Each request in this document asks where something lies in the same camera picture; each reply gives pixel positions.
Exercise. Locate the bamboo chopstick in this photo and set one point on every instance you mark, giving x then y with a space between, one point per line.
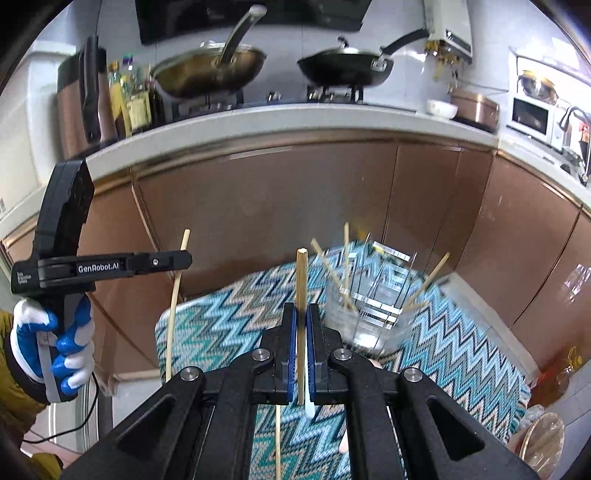
429 277
175 304
330 272
346 258
302 300
278 443

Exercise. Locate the dark sauce bottle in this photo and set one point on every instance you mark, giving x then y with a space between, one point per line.
158 106

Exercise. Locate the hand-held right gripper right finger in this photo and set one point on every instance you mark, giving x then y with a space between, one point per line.
314 350

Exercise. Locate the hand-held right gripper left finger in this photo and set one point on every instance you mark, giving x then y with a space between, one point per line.
288 341

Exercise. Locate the brown rice cooker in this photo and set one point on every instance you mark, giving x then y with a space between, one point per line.
475 110

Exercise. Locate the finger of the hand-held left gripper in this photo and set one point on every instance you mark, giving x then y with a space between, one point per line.
161 261

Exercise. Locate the brown wok with glass lid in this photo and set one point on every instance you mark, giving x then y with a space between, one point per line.
203 74

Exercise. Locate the yellow label oil bottle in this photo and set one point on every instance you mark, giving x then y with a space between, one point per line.
138 110

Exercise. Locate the black wok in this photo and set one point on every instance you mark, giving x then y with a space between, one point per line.
341 69

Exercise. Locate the white water heater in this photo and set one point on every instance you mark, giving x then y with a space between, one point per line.
448 23

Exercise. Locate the clear plastic bottle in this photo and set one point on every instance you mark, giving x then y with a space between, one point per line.
117 101

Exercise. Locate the large amber oil bottle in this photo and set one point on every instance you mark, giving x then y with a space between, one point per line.
558 374

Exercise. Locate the dark kitchen faucet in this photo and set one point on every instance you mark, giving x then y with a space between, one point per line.
575 115

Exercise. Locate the person's left hand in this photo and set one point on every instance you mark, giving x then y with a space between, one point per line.
78 332

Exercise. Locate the white bowl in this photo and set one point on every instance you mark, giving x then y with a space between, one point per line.
442 110

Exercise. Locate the black gas stove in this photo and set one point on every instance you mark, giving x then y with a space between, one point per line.
323 97

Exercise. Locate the white ceramic spoon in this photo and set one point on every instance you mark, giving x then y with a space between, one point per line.
308 410
344 444

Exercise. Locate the white microwave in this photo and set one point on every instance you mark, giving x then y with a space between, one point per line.
531 120

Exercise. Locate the zigzag patterned cloth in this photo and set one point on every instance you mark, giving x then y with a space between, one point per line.
461 350

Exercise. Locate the person's left forearm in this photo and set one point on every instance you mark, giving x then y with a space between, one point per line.
18 397

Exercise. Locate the black range hood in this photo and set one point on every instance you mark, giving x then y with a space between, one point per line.
184 18

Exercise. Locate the trash bin with plastic liner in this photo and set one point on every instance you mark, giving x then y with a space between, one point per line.
545 438

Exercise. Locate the steel pot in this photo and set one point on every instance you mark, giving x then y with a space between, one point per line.
538 85

